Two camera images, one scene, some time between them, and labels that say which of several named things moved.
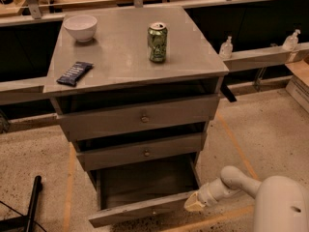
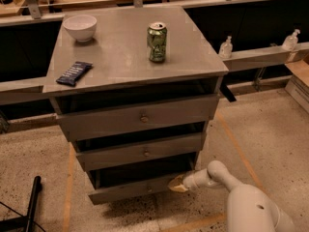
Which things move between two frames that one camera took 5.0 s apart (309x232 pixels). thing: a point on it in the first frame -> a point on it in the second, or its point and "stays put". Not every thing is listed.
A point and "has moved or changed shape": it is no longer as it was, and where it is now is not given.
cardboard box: (298, 85) stays put
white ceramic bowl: (81, 26) stays put
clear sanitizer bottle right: (291, 42) stays put
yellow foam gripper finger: (192, 203) -> (177, 184)
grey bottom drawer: (143, 188) has moved or changed shape
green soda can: (156, 39) stays put
